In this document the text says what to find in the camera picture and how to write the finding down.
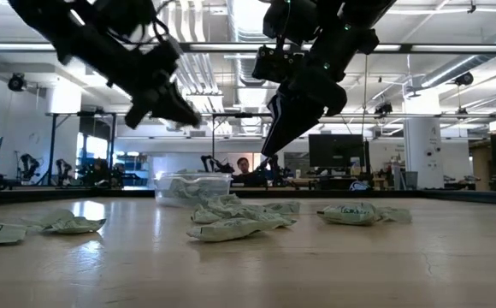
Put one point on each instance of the silver ventilation duct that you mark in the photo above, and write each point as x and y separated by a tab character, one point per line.
248	13

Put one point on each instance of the clear plastic container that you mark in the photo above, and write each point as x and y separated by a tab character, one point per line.
160	202

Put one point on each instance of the round black ceiling fixture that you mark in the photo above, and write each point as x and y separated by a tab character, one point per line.
16	82
464	78
384	108

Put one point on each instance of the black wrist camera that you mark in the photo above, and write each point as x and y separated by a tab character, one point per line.
162	57
273	64

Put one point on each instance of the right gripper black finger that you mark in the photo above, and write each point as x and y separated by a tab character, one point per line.
273	124
299	117

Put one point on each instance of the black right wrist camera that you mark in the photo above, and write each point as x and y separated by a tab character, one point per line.
273	64

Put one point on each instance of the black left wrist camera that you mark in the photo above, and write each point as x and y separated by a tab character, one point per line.
162	57

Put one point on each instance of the blue white bag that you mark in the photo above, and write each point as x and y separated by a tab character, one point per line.
360	186

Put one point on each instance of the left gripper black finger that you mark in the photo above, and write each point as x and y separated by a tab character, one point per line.
171	107
196	120

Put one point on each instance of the black computer monitor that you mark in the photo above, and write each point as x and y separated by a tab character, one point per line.
335	149

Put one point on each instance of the grey trash bin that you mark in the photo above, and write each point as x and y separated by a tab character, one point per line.
411	179

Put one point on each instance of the wooden cabinet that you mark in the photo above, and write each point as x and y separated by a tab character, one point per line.
481	167

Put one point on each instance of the white round column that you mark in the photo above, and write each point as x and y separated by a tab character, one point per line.
423	145

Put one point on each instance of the black background robot arm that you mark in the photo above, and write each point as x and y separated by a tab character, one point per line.
29	162
273	164
63	164
214	164

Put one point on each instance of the person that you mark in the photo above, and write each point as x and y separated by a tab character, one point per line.
243	164

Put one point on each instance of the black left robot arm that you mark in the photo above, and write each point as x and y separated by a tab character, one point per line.
94	47

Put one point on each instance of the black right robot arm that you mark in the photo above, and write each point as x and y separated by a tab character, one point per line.
350	25

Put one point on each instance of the black background rig frame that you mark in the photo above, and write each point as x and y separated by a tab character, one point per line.
52	145
243	115

